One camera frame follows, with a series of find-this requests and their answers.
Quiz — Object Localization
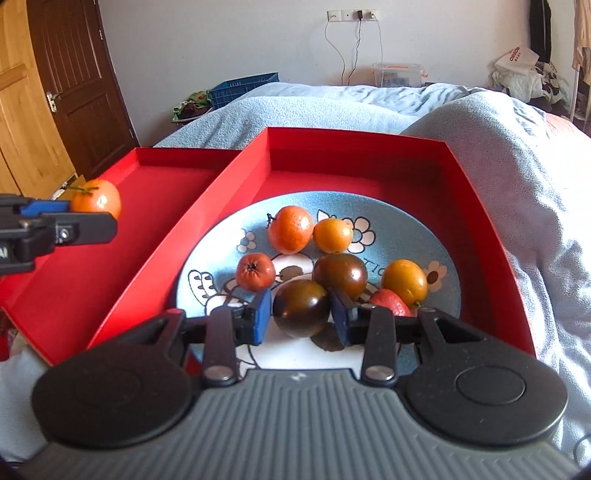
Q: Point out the dark hanging clothes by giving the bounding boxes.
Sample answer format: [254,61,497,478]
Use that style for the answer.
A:
[529,0,553,64]

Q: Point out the pile of light clothes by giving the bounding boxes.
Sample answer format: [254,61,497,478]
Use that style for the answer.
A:
[492,62,573,115]

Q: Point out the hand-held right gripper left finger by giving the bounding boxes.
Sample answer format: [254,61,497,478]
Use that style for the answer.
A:
[104,290,273,387]

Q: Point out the grey blanket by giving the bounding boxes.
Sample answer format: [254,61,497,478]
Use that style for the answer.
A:
[399,90,591,462]

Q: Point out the dark brown tomato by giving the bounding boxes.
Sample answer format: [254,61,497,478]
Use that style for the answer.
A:
[312,253,369,302]
[272,279,331,339]

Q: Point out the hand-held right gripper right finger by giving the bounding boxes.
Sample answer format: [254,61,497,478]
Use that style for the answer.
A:
[329,288,490,387]

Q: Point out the orange patterned sheet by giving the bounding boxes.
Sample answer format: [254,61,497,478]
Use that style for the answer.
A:
[546,112,591,140]

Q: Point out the shallow red box lid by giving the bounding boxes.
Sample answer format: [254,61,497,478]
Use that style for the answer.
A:
[0,148,243,367]

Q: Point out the deep red box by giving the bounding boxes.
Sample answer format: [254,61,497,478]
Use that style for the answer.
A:
[88,127,537,360]

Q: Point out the green clothes pile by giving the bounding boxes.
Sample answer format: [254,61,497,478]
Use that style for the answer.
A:
[173,91,213,121]

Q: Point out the orange tangerine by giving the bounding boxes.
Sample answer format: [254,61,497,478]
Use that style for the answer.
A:
[70,178,122,220]
[268,205,315,256]

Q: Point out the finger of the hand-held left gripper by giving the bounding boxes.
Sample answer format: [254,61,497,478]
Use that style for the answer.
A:
[0,195,70,217]
[18,212,117,247]

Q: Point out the blue tiger print plate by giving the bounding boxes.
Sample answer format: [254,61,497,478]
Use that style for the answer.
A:
[177,191,461,377]

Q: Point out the white rack pole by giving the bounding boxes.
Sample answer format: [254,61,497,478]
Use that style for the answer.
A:
[569,65,581,121]

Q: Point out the light blue blanket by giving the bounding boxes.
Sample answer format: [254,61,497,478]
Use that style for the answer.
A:
[154,82,490,148]

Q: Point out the dark brown door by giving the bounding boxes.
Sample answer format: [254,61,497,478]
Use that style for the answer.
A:
[28,0,140,175]

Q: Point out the blue plastic crate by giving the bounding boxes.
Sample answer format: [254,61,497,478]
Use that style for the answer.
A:
[209,72,280,109]

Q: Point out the small red fruit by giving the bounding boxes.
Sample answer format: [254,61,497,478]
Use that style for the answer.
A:
[235,252,277,291]
[368,289,413,317]

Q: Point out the white plastic bag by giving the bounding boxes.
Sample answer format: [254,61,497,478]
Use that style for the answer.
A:
[496,45,540,71]

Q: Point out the white wall socket strip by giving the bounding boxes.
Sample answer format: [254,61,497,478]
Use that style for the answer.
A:
[328,9,380,23]

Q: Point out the beige hanging garment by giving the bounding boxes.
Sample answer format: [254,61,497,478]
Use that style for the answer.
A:
[573,0,591,85]

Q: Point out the clear plastic storage box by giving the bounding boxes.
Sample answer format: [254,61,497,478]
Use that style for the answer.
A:
[373,62,426,88]

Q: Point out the yellow wooden wardrobe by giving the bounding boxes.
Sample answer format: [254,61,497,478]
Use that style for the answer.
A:
[0,0,77,198]

